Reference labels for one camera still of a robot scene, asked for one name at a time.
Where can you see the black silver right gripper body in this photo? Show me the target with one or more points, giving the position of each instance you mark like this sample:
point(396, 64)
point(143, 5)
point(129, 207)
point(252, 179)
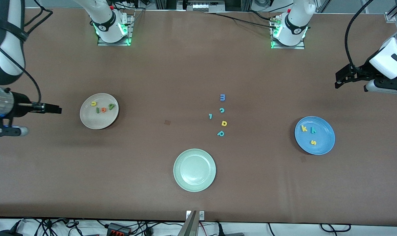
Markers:
point(18, 105)

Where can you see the green foam letter g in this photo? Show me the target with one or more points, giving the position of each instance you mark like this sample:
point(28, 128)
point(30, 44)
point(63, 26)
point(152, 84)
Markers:
point(112, 106)

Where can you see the teal foam letter y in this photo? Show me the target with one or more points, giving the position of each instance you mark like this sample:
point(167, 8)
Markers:
point(313, 130)

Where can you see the yellow foam letter k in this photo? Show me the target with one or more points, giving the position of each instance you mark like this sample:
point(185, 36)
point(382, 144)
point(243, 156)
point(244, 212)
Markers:
point(303, 128)

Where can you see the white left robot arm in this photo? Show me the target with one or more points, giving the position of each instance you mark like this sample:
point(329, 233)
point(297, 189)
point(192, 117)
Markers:
point(295, 23)

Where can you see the beige brown plate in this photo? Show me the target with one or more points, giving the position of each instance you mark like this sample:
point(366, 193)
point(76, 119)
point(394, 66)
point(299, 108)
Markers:
point(98, 121)

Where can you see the blue plate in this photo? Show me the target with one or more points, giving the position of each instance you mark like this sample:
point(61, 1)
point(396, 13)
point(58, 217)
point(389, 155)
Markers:
point(323, 136)

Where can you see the blue foam letter m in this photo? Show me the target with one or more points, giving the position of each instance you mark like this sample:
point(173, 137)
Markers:
point(222, 97)

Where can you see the black power adapter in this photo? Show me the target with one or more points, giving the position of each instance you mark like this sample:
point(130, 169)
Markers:
point(8, 233)

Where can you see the yellow foam letter a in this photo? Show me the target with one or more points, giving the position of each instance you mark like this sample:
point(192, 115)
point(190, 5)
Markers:
point(222, 123)

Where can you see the black power strip red switches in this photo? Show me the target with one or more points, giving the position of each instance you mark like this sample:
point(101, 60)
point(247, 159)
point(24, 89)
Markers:
point(118, 229)

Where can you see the teal foam letter p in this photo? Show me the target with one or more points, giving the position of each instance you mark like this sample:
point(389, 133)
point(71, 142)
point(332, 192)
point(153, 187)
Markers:
point(220, 133)

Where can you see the brown table cover mat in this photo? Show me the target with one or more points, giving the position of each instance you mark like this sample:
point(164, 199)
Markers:
point(198, 65)

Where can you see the pale green plate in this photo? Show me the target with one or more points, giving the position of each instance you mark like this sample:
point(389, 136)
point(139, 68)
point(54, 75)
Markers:
point(194, 170)

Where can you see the gray control device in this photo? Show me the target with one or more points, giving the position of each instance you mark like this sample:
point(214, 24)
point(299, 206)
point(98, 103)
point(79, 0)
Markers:
point(205, 6)

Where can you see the aluminium frame profile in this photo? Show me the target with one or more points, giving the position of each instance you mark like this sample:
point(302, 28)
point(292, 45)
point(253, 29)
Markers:
point(390, 17)

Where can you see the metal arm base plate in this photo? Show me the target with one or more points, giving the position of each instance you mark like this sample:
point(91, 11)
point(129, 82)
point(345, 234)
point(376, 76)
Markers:
point(113, 44)
point(287, 47)

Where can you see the gray metal camera pole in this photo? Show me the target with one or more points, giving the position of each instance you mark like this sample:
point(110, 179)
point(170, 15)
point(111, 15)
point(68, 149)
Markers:
point(189, 227)

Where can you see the white mounting bracket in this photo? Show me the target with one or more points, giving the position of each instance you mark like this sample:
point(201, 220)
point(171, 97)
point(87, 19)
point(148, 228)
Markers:
point(201, 215)

